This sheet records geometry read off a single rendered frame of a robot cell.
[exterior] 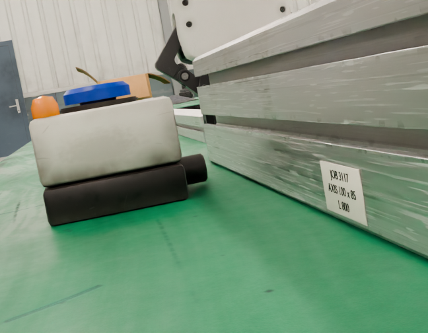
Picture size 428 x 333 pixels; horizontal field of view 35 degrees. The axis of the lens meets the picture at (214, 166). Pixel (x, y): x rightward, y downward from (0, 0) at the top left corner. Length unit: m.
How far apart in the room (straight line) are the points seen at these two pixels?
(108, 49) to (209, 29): 10.95
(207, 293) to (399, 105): 0.08
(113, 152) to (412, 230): 0.21
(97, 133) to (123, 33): 11.23
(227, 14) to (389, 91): 0.39
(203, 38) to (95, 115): 0.22
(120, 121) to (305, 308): 0.22
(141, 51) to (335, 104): 11.36
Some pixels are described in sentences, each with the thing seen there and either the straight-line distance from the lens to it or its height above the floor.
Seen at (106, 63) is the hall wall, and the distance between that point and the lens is 11.51.
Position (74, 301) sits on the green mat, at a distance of 0.23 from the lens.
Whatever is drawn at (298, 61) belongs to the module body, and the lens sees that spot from 0.32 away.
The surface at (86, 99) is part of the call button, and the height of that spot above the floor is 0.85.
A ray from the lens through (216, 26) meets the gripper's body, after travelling 0.59.
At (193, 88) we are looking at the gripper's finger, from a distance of 0.59.
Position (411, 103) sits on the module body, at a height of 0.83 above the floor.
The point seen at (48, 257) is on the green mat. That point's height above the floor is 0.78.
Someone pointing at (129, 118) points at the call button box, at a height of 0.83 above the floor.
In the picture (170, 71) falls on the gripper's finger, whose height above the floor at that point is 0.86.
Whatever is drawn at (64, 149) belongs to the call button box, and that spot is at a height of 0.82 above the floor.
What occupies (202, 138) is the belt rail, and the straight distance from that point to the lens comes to 0.76.
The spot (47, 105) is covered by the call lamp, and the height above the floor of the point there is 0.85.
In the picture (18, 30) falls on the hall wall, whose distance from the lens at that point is 11.59.
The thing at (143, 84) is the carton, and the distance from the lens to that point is 2.66.
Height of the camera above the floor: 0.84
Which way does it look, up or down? 7 degrees down
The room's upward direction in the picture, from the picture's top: 10 degrees counter-clockwise
